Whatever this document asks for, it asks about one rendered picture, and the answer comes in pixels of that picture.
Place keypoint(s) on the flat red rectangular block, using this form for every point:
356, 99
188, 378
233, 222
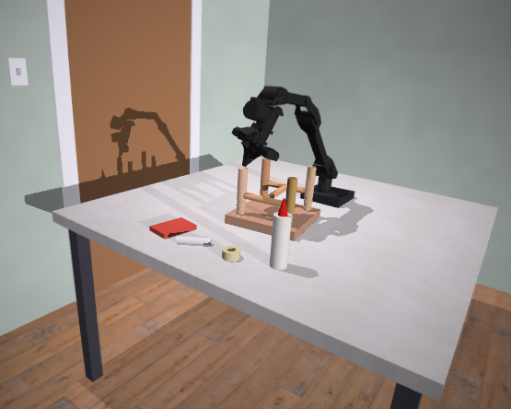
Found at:
172, 228

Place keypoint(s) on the beige tape roll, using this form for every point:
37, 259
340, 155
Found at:
231, 253

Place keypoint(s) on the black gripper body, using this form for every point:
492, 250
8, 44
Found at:
262, 148

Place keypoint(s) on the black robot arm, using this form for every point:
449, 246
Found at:
309, 121

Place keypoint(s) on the brown wooden stool legs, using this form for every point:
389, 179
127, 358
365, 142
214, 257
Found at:
291, 189

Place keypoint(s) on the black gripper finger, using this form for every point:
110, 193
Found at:
251, 156
246, 151

